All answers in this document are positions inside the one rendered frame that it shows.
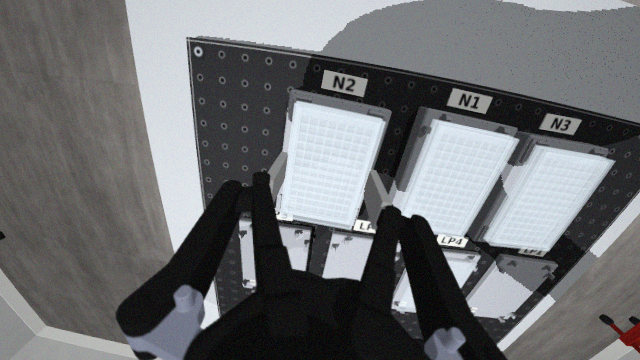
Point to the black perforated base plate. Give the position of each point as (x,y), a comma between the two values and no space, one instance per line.
(240,94)

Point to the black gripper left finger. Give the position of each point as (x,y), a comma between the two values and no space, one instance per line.
(163,316)

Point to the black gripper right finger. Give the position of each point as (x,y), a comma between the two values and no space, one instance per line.
(449,329)

